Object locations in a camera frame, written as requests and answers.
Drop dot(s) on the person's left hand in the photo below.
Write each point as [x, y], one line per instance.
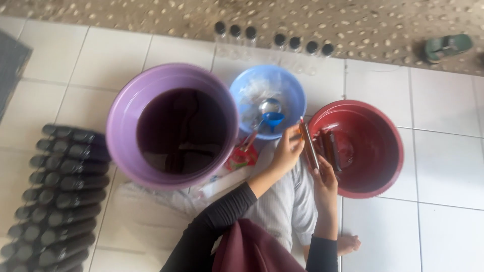
[285, 153]

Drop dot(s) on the person's right hand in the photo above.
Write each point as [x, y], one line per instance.
[326, 185]

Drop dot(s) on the brown plastic bottle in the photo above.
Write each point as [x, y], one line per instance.
[324, 145]
[335, 151]
[309, 147]

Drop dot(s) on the blue plastic funnel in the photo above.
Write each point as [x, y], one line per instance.
[273, 120]

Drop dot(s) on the red printed packet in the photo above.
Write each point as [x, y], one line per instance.
[240, 158]

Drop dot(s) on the person's grey trousers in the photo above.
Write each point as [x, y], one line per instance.
[283, 207]

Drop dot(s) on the red plastic basin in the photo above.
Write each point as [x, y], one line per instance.
[372, 151]

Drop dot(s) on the blue plastic basin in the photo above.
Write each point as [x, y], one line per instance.
[293, 94]

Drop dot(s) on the person's bare foot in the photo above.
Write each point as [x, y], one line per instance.
[348, 243]

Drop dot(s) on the clear crumpled plastic bag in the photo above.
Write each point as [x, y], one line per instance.
[261, 87]

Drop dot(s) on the person's maroon headscarf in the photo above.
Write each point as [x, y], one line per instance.
[253, 249]

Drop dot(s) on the dark brown liquid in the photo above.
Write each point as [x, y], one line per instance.
[181, 132]

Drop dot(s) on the row of empty clear bottles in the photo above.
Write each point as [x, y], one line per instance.
[279, 41]

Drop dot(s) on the white plastic sheet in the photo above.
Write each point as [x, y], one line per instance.
[158, 198]

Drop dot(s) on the purple plastic bucket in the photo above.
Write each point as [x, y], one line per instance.
[124, 124]

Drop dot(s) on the green sandal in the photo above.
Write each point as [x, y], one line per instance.
[448, 47]

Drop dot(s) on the row of dark filled bottles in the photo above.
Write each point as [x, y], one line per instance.
[64, 196]

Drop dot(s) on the dark grey mat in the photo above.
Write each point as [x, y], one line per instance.
[11, 68]

